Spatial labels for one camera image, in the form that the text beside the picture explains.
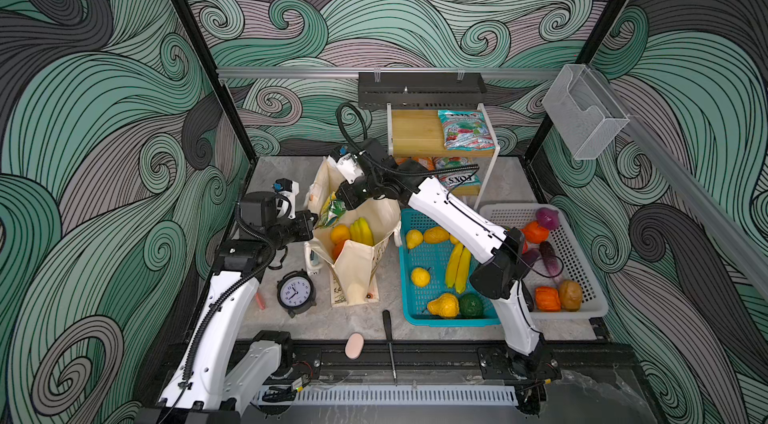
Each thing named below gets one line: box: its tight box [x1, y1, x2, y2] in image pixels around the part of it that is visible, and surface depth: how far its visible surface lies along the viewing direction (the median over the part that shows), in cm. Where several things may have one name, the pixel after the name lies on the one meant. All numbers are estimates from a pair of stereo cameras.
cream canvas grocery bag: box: [305, 156, 403, 307], surface depth 76 cm
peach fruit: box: [330, 224, 350, 244], surface depth 94 cm
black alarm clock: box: [276, 268, 317, 318], surface depth 84 cm
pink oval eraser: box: [344, 332, 365, 360], surface depth 76 cm
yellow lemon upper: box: [406, 229, 424, 249], surface depth 94 cm
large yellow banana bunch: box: [350, 217, 375, 247], surface depth 92 cm
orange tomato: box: [522, 220, 549, 244], surface depth 94 cm
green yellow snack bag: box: [316, 191, 347, 229], surface depth 76 cm
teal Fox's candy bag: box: [435, 156, 482, 189], surface depth 92 cm
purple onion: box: [536, 207, 560, 230], surface depth 91 cm
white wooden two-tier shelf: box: [386, 103, 500, 210], surface depth 83 cm
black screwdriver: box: [382, 310, 397, 381], surface depth 79 cm
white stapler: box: [305, 252, 323, 276], surface depth 67 cm
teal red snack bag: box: [438, 110, 496, 151], surface depth 79 cm
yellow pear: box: [427, 293, 460, 318], surface depth 79 cm
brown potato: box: [559, 280, 583, 312], surface depth 80 cm
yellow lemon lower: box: [411, 267, 431, 288], surface depth 86 cm
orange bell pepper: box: [535, 286, 561, 312], surface depth 81 cm
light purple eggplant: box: [539, 240, 563, 281], surface depth 91 cm
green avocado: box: [459, 293, 483, 318], surface depth 79 cm
